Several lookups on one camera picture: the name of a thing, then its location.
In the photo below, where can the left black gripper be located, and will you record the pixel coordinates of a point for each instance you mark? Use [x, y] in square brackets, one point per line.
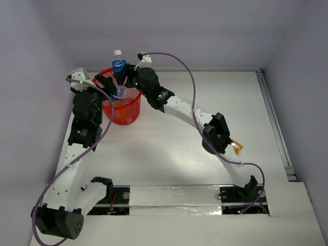
[103, 82]

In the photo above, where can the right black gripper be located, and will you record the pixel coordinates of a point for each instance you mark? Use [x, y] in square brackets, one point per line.
[128, 72]

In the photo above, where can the orange juice bottle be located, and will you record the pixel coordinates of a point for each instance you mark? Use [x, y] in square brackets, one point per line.
[236, 146]

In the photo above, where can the blue label water bottle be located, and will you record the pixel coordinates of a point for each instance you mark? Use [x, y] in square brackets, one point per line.
[118, 102]

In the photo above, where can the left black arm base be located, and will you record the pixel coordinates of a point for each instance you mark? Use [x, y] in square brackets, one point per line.
[118, 204]

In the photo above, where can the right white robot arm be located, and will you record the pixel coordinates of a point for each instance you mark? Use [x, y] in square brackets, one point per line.
[213, 128]

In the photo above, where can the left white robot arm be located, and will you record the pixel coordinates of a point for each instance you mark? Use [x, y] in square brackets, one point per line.
[63, 205]

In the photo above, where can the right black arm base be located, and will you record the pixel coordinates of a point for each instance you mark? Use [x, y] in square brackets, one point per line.
[234, 203]

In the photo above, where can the red mesh plastic bin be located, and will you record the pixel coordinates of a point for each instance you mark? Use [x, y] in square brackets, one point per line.
[128, 113]

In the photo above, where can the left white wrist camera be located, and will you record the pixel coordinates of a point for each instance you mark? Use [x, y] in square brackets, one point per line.
[78, 75]

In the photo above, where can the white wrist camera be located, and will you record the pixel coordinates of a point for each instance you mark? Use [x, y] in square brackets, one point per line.
[78, 75]
[144, 61]

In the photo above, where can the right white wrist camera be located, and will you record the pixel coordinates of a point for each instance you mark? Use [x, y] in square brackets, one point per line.
[144, 61]

